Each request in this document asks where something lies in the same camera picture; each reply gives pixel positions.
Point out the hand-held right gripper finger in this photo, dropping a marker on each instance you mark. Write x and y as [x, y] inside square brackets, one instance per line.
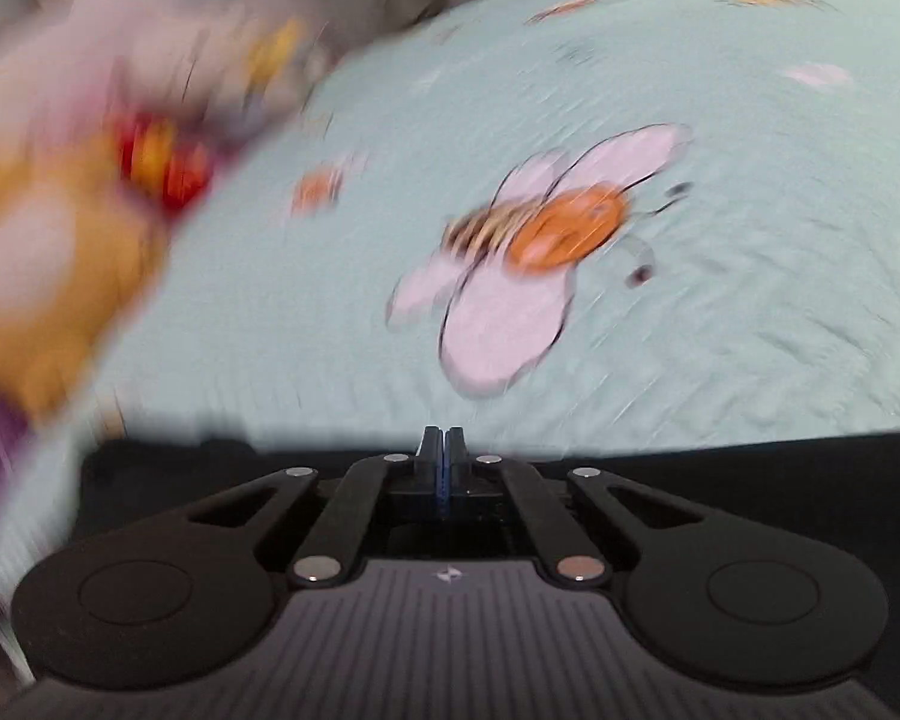
[438, 480]
[450, 480]

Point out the black printed sweatshirt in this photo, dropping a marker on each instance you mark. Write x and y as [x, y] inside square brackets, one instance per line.
[795, 495]

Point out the mint green bee-print quilt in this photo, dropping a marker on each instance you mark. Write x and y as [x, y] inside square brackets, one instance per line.
[757, 277]

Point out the small red plush toy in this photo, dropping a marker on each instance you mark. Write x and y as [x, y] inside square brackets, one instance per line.
[161, 161]

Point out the yellow bear plush toy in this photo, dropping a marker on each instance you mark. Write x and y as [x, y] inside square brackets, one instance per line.
[45, 277]

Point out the white cat plush toy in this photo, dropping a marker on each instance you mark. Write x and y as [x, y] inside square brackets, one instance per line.
[187, 30]

